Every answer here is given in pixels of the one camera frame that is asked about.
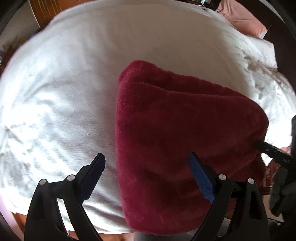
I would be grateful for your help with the red fleece pants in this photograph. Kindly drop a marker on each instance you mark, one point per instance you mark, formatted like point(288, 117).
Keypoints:
point(161, 118)

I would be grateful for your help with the dark wooden headboard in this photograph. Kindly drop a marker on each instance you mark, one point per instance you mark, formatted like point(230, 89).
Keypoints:
point(278, 34)

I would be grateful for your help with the white bed blanket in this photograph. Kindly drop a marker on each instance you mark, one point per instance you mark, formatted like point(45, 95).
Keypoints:
point(58, 91)

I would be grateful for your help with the pink pillow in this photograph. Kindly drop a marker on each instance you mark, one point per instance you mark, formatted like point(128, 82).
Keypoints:
point(241, 18)

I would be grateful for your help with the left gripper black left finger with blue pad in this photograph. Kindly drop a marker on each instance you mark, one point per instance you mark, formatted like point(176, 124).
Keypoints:
point(44, 220)

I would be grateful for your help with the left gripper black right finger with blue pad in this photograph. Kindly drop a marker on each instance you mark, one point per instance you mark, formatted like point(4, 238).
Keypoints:
point(237, 211)

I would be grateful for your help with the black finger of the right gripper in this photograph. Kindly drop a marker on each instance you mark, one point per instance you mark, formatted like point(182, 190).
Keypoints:
point(279, 156)

